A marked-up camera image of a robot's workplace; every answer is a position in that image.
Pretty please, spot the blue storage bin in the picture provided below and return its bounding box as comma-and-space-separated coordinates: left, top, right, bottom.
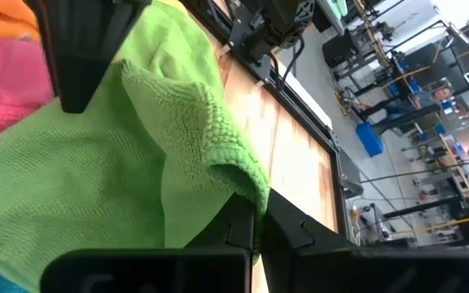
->
355, 121, 384, 159

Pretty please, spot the pink microfiber towel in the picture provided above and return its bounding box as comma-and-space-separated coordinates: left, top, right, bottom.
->
0, 36, 55, 150

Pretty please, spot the green microfiber towel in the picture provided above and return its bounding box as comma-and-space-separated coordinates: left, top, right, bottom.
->
0, 0, 271, 293

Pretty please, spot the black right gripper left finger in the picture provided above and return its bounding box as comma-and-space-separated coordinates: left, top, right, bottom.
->
185, 193, 256, 250

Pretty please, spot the person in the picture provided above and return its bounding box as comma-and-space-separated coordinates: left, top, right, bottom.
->
384, 85, 458, 123

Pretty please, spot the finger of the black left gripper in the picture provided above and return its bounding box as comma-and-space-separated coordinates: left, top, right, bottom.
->
22, 0, 152, 115

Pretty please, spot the orange microfiber towel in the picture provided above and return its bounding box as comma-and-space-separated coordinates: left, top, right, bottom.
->
0, 0, 41, 42

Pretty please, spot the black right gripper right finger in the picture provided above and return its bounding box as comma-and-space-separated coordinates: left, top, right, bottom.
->
261, 189, 360, 293

